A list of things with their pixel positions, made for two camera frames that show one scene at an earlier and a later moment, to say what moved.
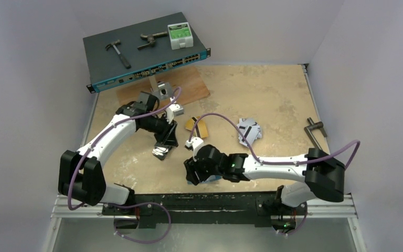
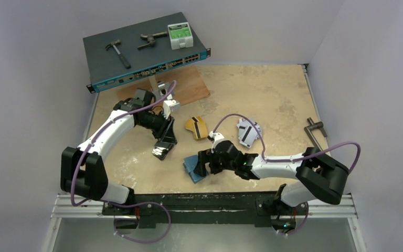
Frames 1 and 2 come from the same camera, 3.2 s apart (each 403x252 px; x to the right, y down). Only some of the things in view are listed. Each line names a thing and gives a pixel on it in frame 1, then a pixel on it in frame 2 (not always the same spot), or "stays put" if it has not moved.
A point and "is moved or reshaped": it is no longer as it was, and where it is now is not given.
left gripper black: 167,136 stays put
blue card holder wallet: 210,179 is moved or reshaped
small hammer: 117,42 stays put
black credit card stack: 160,151 stays put
